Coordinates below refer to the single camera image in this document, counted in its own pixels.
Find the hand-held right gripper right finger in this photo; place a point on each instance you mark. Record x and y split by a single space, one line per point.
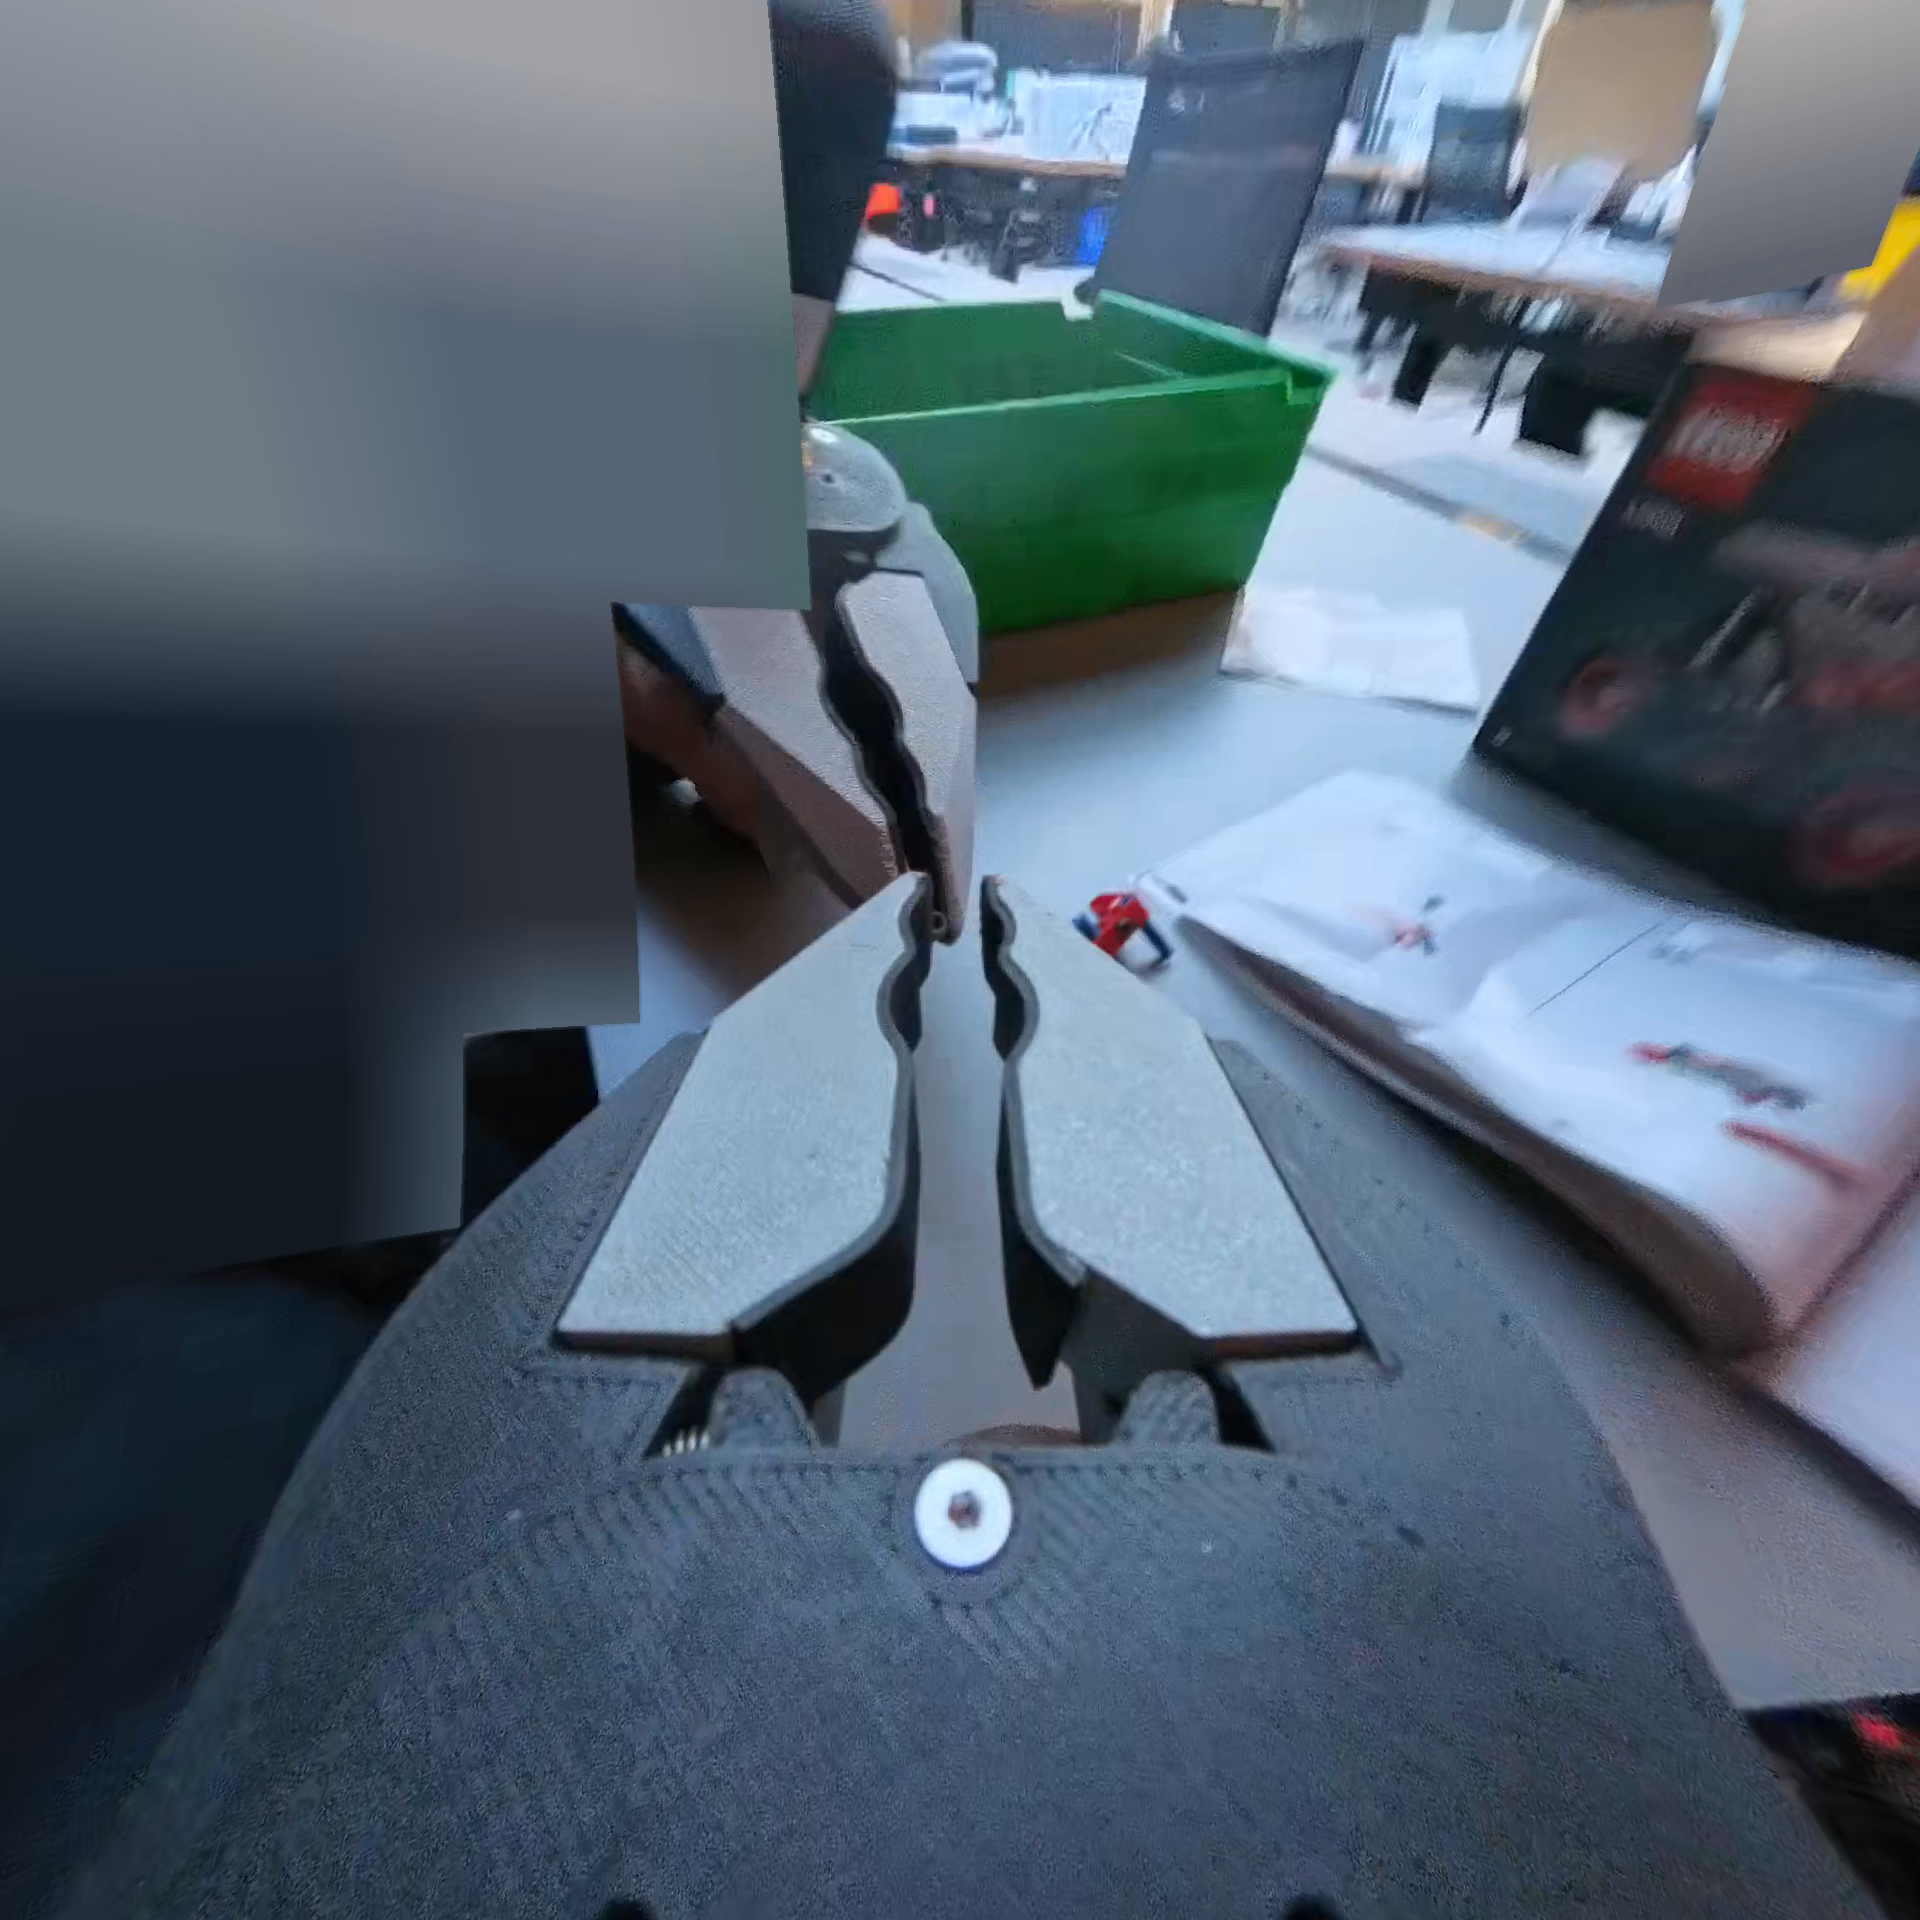
1163 1184

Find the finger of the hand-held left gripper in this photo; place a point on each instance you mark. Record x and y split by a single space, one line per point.
787 720
931 720

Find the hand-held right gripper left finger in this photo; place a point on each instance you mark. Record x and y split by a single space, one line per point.
781 1156

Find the small red blue lego piece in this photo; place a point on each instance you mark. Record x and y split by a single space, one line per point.
1119 923

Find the white lego instruction booklet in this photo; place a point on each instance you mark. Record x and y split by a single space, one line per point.
1560 1021

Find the black lego set box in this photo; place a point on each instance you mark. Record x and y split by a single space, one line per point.
1724 646

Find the green plastic bin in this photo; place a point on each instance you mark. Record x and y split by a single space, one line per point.
1079 464

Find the orange background object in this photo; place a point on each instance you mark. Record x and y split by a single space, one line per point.
886 211

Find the white line-drawing paper sheet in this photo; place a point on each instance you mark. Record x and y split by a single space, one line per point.
1349 646

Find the long wooden background desk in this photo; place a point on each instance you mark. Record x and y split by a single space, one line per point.
1036 159

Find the wooden office desk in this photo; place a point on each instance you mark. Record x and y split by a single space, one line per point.
1516 263

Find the brown cardboard box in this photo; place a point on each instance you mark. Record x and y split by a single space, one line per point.
1621 84

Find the yellow plastic object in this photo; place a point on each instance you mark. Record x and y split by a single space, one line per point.
1894 247

